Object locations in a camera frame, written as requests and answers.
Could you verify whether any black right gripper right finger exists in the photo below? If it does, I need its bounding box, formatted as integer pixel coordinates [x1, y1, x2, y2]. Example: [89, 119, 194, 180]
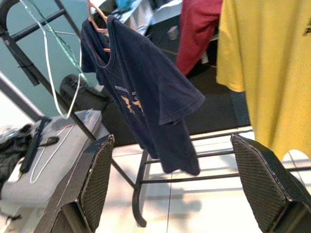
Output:
[230, 134, 311, 233]

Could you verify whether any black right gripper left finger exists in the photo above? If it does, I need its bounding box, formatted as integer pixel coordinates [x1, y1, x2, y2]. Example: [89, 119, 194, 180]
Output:
[33, 134, 115, 233]

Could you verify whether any yellow t-shirt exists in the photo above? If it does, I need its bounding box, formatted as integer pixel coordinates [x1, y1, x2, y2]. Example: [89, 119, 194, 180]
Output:
[216, 0, 311, 161]

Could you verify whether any pink clothes hanger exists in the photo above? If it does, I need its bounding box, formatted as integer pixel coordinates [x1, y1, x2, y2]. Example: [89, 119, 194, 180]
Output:
[86, 0, 111, 53]

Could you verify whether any grey upholstered ottoman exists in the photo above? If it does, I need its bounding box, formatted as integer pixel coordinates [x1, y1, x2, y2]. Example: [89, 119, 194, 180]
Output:
[0, 109, 110, 209]

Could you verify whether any black metal clothes rack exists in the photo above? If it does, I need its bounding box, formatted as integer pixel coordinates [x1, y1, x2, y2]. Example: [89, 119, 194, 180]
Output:
[0, 0, 311, 228]

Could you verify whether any black clothes pile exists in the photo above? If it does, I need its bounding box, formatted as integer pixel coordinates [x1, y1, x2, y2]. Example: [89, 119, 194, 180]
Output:
[0, 123, 34, 192]

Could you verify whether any black backpack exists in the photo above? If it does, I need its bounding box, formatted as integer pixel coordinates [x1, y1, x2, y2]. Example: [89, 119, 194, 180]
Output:
[59, 74, 110, 112]

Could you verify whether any navy printed t-shirt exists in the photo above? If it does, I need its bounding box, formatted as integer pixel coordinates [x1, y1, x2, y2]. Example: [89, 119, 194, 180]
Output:
[80, 15, 206, 176]

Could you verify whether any red garment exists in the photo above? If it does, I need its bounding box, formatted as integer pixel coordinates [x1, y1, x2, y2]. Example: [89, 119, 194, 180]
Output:
[176, 0, 223, 76]

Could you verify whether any small grey box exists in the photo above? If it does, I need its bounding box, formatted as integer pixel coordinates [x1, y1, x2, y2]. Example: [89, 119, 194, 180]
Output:
[167, 25, 180, 41]

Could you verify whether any blue bag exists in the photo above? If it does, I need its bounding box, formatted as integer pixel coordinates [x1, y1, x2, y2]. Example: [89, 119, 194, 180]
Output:
[116, 0, 137, 10]

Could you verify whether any black flat strap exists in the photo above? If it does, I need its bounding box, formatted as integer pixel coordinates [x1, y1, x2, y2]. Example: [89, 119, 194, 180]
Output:
[19, 116, 52, 173]

